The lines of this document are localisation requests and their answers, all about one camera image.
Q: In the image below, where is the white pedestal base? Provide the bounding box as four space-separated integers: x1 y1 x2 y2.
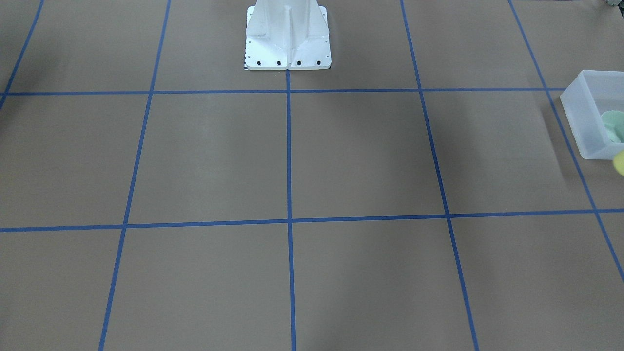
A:
244 0 332 71

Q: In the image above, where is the translucent white plastic box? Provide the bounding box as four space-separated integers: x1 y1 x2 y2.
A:
560 70 624 160

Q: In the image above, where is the green bowl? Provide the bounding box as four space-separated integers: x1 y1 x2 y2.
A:
600 110 624 143

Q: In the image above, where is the yellow plastic cup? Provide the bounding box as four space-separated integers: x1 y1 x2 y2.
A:
612 150 624 177

